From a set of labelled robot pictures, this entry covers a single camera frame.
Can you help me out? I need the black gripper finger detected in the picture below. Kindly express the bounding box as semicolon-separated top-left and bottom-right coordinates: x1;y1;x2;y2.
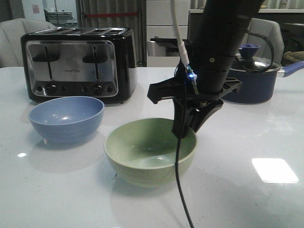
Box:
172;98;197;138
190;99;224;132

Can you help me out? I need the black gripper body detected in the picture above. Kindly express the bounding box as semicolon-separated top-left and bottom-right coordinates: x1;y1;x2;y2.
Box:
147;77;241;108

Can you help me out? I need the green bowl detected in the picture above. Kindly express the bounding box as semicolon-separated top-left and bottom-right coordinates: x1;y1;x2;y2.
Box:
104;118;198;188

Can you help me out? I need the blue bowl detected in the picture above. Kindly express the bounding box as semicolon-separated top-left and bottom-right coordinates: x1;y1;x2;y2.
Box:
28;96;105;143

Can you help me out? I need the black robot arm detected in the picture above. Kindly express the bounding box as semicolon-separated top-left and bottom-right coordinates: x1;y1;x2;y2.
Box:
148;0;262;138

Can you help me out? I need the small circuit board blue LED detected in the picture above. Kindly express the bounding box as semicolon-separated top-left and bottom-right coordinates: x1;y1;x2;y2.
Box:
185;65;199;95

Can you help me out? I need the white cabinet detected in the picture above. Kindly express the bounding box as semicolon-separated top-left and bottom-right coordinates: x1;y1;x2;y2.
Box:
146;0;190;67

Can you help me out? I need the dark blue saucepan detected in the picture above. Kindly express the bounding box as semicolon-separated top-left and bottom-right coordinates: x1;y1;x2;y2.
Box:
222;61;304;104

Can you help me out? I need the glass pot lid blue knob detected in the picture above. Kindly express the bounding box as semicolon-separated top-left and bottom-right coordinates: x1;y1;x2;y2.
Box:
231;44;281;73

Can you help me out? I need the black chrome four-slot toaster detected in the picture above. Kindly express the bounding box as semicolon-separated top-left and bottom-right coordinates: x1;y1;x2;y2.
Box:
21;27;137;104

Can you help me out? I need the grey chair right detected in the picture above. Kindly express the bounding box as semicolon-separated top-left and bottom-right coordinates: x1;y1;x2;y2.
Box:
239;18;285;66

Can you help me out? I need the grey chair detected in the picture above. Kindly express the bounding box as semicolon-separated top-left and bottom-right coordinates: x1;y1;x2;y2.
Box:
0;18;55;68
239;18;285;66

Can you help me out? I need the olive cushion at right edge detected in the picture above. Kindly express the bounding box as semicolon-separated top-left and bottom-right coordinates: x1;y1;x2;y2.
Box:
283;51;304;66

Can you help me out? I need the dark counter with white top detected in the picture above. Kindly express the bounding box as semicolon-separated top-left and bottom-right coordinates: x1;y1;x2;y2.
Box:
188;1;304;62

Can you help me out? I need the grey chair left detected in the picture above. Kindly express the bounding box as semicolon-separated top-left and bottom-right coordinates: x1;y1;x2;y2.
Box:
0;18;55;68

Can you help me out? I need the black cable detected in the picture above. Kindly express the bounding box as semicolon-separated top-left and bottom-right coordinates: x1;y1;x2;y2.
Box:
174;64;195;228

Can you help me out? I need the white cable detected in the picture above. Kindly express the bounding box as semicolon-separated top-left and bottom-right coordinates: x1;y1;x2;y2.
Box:
170;0;190;66

